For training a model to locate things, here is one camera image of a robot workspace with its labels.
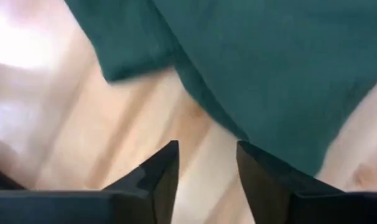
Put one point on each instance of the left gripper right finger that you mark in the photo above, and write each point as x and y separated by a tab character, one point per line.
263	180

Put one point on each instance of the dark green button shirt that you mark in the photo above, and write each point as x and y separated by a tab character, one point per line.
269	77

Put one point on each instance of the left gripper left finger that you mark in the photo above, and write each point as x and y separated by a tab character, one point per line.
163	174

